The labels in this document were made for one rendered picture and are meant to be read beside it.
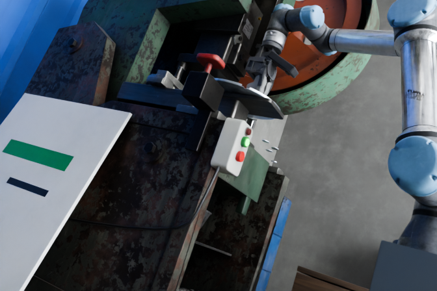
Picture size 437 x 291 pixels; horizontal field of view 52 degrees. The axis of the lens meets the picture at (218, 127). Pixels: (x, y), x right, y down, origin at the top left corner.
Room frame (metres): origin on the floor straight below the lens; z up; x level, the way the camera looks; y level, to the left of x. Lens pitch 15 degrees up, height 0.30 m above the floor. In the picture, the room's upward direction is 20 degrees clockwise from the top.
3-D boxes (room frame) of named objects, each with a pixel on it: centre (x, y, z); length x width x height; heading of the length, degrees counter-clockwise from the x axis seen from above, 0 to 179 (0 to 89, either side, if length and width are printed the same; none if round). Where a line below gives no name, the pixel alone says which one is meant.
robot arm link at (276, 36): (1.39, -0.08, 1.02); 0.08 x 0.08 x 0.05
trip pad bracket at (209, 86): (1.12, 0.07, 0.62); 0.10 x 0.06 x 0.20; 148
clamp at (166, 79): (1.36, 0.19, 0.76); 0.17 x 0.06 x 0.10; 148
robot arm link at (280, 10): (1.39, -0.08, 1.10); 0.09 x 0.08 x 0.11; 41
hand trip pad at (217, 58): (1.10, 0.08, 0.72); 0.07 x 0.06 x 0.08; 58
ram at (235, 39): (1.48, 0.06, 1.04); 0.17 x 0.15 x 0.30; 58
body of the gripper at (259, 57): (1.40, -0.07, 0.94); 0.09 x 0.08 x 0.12; 58
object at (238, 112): (1.41, -0.05, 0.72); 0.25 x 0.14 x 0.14; 58
